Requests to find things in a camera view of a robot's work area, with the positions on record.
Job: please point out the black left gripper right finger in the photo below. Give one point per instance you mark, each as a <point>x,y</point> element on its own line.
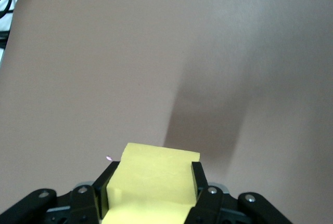
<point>216,205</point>

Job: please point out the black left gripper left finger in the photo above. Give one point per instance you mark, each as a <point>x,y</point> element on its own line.
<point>83,203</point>

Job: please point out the yellow foam cube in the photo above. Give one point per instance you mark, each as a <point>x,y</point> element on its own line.
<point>156,172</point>

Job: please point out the tiny pale paper scrap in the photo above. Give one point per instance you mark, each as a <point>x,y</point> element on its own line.
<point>108,158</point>

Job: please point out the brown paper table cover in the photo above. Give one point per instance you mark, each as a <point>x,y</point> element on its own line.
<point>130,65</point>

